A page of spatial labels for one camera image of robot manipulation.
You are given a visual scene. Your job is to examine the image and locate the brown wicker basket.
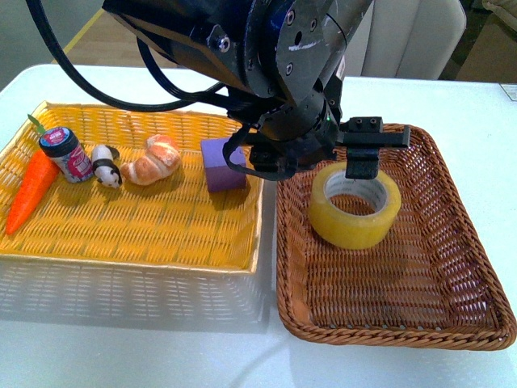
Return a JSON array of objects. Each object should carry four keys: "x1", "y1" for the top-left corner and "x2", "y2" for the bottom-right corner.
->
[{"x1": 276, "y1": 127, "x2": 516, "y2": 351}]

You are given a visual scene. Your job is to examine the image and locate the small black lidded jar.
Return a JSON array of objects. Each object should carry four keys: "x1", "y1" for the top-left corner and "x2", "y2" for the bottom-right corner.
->
[{"x1": 39, "y1": 127, "x2": 94, "y2": 183}]

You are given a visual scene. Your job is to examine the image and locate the toy croissant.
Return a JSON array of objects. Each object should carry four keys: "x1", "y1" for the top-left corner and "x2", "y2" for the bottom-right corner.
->
[{"x1": 120, "y1": 134, "x2": 182, "y2": 186}]

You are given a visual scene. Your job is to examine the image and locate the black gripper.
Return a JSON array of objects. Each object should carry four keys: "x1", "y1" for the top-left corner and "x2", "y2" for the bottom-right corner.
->
[{"x1": 225, "y1": 78, "x2": 411, "y2": 181}]

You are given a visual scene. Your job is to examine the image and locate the clear yellow tape roll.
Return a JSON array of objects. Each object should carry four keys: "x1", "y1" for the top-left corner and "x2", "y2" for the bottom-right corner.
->
[{"x1": 308, "y1": 162, "x2": 401, "y2": 250}]

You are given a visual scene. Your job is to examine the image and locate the orange toy carrot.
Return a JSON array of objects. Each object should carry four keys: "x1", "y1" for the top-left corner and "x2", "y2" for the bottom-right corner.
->
[{"x1": 5, "y1": 149, "x2": 61, "y2": 235}]

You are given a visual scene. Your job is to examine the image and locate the grey chair right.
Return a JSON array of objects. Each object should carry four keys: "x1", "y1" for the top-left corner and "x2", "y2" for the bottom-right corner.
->
[{"x1": 344, "y1": 0, "x2": 466, "y2": 80}]

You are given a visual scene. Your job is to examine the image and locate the black cable bundle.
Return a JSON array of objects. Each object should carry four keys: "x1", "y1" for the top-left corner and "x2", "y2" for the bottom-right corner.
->
[{"x1": 24, "y1": 0, "x2": 259, "y2": 179}]

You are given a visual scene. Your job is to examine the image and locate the white label sticker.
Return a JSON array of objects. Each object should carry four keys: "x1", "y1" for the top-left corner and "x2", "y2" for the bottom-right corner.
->
[{"x1": 499, "y1": 83, "x2": 517, "y2": 102}]

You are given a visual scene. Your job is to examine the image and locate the toy panda figure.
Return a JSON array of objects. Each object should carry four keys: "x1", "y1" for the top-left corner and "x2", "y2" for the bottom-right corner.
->
[{"x1": 91, "y1": 145, "x2": 123, "y2": 188}]

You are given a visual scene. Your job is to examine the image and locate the purple foam cube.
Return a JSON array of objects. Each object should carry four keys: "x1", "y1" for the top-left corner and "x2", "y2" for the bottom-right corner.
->
[{"x1": 200, "y1": 137, "x2": 246, "y2": 193}]

